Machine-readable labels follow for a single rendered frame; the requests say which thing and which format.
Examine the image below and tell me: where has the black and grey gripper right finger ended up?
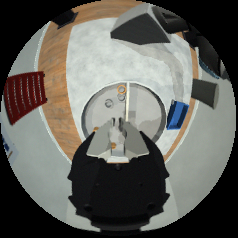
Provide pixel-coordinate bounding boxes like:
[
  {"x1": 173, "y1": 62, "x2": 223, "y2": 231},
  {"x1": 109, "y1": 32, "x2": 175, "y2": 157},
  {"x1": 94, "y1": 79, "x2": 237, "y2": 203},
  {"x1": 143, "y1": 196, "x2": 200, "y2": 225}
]
[{"x1": 119, "y1": 117, "x2": 170, "y2": 179}]

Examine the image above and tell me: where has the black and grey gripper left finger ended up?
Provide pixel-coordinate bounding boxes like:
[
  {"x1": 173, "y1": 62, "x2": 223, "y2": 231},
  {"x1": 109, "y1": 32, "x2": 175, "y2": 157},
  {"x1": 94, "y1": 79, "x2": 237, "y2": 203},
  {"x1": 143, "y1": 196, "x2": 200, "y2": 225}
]
[{"x1": 67, "y1": 118, "x2": 115, "y2": 181}]

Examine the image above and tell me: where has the blue open-top crate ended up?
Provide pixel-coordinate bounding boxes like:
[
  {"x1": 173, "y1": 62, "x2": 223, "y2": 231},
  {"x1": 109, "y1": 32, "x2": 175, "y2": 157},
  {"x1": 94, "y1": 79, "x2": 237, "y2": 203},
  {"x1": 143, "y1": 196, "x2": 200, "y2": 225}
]
[{"x1": 166, "y1": 99, "x2": 189, "y2": 130}]

